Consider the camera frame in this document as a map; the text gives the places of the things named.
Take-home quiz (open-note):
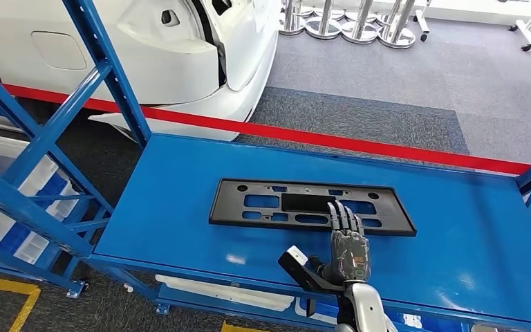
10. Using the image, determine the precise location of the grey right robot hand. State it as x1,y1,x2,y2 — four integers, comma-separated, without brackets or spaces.
308,201,373,286

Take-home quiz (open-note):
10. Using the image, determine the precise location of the black plastic plate frame part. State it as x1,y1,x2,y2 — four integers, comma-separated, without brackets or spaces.
208,178,418,238

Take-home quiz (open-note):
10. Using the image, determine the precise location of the blue metal shelf rack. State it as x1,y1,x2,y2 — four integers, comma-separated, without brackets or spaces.
0,96,93,299
0,0,531,332

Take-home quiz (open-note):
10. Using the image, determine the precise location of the red barrier belt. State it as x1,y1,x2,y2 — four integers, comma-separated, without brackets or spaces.
0,81,531,176

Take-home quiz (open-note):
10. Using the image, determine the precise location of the yellow floor tape square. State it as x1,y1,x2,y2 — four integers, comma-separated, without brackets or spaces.
0,274,42,332
221,320,266,332

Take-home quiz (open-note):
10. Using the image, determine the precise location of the white car body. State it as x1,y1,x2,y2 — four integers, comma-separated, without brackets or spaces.
0,0,279,142

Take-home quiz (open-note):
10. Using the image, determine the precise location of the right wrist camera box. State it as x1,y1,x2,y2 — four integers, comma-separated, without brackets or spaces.
277,245,346,294

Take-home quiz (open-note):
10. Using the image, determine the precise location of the chrome stanchion post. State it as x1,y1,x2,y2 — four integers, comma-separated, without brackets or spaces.
278,0,307,36
304,0,342,40
378,0,417,49
341,0,379,44

